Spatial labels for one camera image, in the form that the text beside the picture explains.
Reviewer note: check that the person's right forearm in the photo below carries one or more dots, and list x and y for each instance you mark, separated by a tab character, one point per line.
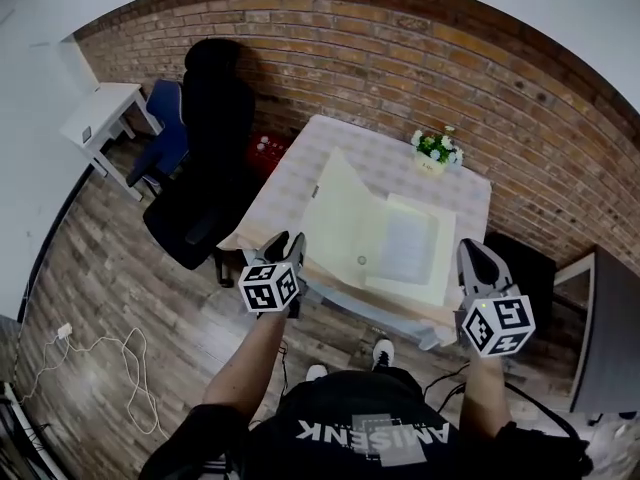
485	398

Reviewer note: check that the cream folder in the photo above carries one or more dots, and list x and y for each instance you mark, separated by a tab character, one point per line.
345	218

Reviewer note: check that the blue chair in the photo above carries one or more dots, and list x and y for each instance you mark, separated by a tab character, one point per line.
165	113

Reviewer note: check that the pale checked tablecloth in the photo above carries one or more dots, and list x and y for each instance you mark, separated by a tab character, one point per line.
310	153

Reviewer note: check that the dark desk with white frame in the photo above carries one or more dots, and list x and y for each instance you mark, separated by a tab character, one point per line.
612	328

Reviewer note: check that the small grey box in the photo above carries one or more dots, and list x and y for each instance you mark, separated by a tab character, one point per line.
86	135

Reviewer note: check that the red box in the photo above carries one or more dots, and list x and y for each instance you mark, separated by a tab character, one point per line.
265	155

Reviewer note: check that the black floor stand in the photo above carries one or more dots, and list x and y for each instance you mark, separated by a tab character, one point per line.
15	433

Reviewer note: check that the white potted flower plant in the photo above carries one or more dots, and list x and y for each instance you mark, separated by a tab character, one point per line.
435	150

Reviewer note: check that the person's right shoe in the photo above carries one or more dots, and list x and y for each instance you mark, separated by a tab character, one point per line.
382	353

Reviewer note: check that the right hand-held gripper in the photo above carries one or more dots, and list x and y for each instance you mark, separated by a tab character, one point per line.
500	325

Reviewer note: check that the white power adapter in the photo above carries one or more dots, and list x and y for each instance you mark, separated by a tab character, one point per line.
64	331

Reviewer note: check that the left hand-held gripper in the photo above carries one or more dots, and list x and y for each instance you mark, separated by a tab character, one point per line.
267	288

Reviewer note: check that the person's left forearm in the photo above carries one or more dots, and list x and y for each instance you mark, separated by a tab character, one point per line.
245	368

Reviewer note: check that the small white table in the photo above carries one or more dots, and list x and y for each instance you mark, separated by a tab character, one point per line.
107	100

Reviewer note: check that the person's shoe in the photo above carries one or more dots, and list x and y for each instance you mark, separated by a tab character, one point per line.
316	372
382	353

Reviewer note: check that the black case with yellow label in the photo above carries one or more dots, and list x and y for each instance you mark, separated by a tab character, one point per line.
530	273

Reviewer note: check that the person's black t-shirt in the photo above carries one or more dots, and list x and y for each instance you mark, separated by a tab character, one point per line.
360	443

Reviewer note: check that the black office chair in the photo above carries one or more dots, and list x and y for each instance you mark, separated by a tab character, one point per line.
210	143

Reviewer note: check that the person's left shoe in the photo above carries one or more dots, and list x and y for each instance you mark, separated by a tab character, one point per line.
316	372

